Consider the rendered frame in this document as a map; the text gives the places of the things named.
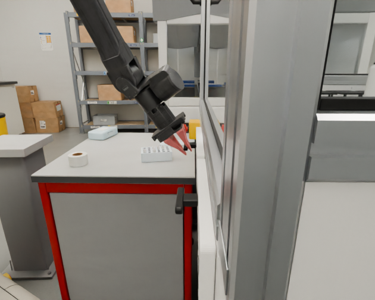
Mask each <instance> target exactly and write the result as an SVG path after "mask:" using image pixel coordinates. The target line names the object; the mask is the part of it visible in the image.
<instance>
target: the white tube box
mask: <svg viewBox="0 0 375 300"><path fill-rule="evenodd" d="M144 149H145V150H146V153H143V150H144ZM155 149H156V152H153V151H152V147H143V148H141V159H142V163H147V162H156V161H172V160H173V156H172V150H171V148H170V146H165V147H164V149H161V146H160V149H157V147H155Z"/></svg>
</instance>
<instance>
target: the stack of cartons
mask: <svg viewBox="0 0 375 300"><path fill-rule="evenodd" d="M15 89H16V92H17V98H18V103H19V106H20V111H21V116H22V120H23V125H24V131H25V132H24V133H59V132H61V131H63V130H65V115H63V109H62V105H61V101H40V100H39V97H38V90H37V87H36V86H15Z"/></svg>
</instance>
